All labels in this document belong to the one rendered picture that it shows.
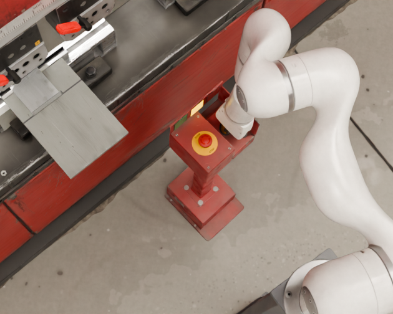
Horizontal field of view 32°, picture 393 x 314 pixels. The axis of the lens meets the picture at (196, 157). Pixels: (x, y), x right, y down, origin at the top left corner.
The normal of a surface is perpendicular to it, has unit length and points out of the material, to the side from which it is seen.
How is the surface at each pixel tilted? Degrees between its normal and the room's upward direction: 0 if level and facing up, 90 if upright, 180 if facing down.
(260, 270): 0
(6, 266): 0
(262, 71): 18
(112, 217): 0
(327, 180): 32
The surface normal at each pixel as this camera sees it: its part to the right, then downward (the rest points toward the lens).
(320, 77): 0.08, 0.07
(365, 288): 0.10, -0.16
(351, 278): -0.05, -0.50
